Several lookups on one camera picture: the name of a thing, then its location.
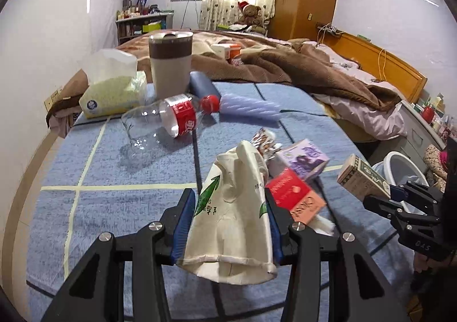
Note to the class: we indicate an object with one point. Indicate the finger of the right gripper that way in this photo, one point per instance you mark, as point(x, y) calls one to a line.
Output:
point(392, 211)
point(415, 194)

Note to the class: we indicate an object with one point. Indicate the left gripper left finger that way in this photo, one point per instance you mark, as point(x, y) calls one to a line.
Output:
point(94, 290)

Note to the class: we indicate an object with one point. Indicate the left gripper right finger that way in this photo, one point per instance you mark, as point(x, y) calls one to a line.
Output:
point(358, 290)

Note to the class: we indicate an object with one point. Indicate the green tea carton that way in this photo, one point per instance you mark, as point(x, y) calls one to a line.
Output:
point(359, 179)

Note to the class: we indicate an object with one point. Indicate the orange red medicine box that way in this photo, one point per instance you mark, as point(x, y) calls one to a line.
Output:
point(296, 196)

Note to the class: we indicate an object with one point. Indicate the paper cup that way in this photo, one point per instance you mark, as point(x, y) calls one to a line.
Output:
point(230, 239)

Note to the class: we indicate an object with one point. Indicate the purple grape milk carton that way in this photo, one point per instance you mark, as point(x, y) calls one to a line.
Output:
point(304, 158)

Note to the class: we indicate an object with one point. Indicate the white trash bin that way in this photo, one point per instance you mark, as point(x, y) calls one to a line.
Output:
point(397, 169)

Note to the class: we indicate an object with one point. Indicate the floral quilted cloth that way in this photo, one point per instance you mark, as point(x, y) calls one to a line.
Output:
point(432, 158)

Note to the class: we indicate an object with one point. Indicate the grey bedside drawer cabinet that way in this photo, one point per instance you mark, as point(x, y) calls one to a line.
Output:
point(419, 137)

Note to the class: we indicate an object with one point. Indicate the red jar on cabinet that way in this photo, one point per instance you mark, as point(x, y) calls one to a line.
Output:
point(428, 114)

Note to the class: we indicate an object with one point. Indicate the pink bed sheet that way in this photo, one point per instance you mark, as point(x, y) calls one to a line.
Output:
point(379, 125)

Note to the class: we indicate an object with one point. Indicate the blue patterned table cover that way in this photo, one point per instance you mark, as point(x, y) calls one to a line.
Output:
point(100, 182)

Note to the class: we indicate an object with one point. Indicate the crumpled snack wrapper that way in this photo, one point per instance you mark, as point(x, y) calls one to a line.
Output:
point(265, 142)

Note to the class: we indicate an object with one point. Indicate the wooden headboard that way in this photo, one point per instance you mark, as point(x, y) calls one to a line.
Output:
point(380, 63)

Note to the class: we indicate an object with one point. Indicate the clear cola bottle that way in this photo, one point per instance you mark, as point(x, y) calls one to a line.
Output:
point(168, 125)

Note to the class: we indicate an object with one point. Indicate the dark blue flat case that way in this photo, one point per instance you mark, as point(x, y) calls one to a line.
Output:
point(201, 86)

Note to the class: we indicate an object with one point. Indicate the green tissue pack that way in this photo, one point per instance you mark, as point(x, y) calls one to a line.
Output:
point(115, 85)

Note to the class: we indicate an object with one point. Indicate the brown fleece blanket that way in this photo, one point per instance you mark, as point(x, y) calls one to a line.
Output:
point(293, 62)

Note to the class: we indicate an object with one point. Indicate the orange box on bed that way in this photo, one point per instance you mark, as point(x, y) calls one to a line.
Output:
point(226, 51)

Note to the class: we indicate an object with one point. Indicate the beige brown tumbler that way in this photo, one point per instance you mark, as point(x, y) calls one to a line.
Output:
point(170, 58)

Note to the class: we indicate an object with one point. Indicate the brown teddy bear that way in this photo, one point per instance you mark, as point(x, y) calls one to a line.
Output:
point(251, 18)

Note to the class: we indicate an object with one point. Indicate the cluttered shelf desk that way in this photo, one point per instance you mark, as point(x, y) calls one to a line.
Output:
point(137, 25)

